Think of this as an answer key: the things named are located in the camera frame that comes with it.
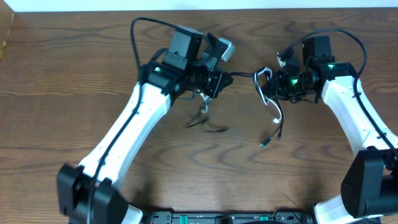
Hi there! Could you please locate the white usb cable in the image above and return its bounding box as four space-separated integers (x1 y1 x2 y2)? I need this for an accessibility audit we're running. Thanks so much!
253 67 283 124

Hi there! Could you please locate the cardboard box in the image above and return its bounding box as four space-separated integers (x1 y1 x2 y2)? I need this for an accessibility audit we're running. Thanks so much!
0 0 15 58

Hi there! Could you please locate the black usb cable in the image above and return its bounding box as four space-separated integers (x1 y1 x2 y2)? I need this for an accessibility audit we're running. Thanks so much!
228 67 285 149

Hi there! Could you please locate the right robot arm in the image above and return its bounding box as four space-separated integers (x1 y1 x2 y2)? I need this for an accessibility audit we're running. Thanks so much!
253 35 397 223

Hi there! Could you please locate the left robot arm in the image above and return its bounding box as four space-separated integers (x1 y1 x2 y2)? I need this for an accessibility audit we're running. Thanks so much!
57 26 236 223

